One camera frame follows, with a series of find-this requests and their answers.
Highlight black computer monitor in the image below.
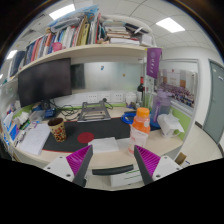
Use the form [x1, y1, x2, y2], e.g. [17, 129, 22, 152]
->
[17, 57, 73, 109]

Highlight dark wine bottle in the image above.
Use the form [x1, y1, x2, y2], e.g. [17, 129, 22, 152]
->
[137, 76, 146, 103]

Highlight white tissue pack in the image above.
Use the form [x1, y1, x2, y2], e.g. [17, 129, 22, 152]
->
[156, 113, 185, 139]

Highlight orange-capped drink bottle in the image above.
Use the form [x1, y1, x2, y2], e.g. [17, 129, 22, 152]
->
[127, 107, 152, 157]

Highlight ceiling lights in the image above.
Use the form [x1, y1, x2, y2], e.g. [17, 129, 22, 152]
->
[0, 3, 186, 81]

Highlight white notebook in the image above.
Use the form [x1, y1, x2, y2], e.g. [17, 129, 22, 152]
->
[19, 123, 52, 156]

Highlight white wall socket strip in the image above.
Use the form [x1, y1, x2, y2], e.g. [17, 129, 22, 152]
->
[86, 91, 125, 104]

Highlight shelf with books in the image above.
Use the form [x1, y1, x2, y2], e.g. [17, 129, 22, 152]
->
[6, 6, 158, 81]

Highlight grey metal laptop stand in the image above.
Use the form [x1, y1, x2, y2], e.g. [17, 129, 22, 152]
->
[77, 100, 112, 123]

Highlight group photo poster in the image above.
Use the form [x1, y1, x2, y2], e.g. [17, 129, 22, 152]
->
[156, 68, 198, 109]

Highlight black desk mat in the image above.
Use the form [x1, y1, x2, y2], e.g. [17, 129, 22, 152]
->
[42, 116, 132, 154]

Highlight grey-green door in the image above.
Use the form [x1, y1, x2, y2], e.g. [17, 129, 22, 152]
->
[202, 59, 224, 145]

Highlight purple hanging banner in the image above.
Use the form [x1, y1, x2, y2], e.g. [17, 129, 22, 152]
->
[146, 47, 163, 80]

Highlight purple water jug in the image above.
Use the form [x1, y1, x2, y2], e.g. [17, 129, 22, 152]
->
[151, 89, 172, 125]

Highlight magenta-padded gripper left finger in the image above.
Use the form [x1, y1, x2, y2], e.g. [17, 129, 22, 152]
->
[43, 144, 94, 188]

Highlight brown patterned cup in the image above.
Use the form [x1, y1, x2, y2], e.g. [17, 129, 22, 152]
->
[47, 117, 68, 143]

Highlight white paper sheet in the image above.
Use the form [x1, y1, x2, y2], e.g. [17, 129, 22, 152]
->
[87, 136, 120, 155]

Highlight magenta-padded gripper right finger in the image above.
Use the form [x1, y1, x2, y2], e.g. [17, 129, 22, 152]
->
[133, 144, 183, 186]

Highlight flat round red coaster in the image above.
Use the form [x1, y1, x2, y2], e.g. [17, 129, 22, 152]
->
[76, 131, 96, 144]

